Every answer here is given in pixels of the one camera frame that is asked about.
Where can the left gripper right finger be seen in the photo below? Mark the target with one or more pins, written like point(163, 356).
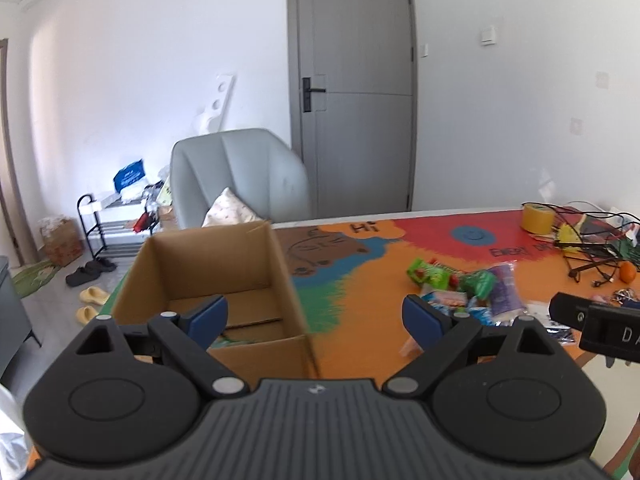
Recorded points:
point(445, 342)

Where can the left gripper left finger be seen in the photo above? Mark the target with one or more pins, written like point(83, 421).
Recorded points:
point(184, 340)

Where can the orange clear snack packet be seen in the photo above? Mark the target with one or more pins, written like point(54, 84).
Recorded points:
point(445, 299)

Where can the purple wafer packet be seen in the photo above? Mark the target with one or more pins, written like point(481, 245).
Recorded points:
point(504, 300)

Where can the blue snack packet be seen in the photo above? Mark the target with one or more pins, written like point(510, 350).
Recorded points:
point(481, 314)

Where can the small orange fruit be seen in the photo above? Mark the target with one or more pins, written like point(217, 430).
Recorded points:
point(627, 272)

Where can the dark green snack packet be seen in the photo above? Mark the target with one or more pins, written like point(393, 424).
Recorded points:
point(478, 284)

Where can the light green snack packet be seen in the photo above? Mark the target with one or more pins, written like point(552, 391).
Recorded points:
point(433, 273)

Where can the brown cardboard box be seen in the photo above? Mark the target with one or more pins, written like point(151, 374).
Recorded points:
point(266, 335)

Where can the yellow slipper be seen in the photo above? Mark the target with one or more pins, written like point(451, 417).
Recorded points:
point(94, 295)
point(86, 314)

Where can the yellow plush toy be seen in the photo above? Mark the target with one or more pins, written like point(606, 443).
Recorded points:
point(568, 237)

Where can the colourful cartoon table mat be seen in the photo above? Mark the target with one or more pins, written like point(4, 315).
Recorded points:
point(324, 301)

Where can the white power strip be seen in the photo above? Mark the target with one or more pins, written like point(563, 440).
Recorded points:
point(612, 216)

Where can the black slippers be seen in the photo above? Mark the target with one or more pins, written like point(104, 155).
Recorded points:
point(90, 271)

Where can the yellow tape roll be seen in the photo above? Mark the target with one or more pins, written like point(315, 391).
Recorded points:
point(537, 219)

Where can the black shoe rack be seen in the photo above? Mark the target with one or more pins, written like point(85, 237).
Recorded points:
point(113, 229)

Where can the dotted white cushion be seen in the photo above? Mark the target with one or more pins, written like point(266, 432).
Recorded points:
point(229, 210)

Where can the small cardboard box on floor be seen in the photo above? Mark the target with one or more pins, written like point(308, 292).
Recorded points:
point(61, 240)

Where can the green floor rug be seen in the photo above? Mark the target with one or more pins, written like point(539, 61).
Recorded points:
point(29, 279)

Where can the blue plastic bag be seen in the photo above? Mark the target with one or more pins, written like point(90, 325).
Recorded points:
point(129, 175)

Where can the grey armchair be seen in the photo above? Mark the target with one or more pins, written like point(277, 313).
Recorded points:
point(257, 166)

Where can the white perforated board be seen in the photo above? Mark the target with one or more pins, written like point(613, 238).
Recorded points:
point(211, 118)

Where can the grey door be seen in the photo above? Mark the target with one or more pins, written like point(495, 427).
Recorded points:
point(358, 142)

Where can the black door handle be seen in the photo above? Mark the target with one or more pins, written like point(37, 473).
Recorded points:
point(308, 91)

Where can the white wall switch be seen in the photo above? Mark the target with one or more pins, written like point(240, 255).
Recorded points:
point(488, 36)

